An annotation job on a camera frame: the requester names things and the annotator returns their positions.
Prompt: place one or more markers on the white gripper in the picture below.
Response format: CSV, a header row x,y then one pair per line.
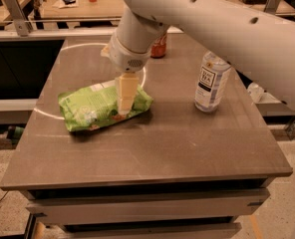
x,y
127,60

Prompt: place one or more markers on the green rice chip bag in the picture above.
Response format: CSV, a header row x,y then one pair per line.
x,y
95,106

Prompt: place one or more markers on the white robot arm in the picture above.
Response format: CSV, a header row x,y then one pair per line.
x,y
259,45

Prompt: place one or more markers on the orange soda can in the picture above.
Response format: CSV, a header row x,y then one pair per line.
x,y
158,49

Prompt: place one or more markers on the clear tea water bottle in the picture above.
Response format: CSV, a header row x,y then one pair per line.
x,y
213,76

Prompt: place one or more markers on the green bottle on floor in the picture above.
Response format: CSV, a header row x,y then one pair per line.
x,y
14,132

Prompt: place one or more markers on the grey drawer cabinet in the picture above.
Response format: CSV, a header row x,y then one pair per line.
x,y
195,210

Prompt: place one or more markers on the left metal rail bracket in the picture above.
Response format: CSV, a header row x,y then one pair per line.
x,y
21,23

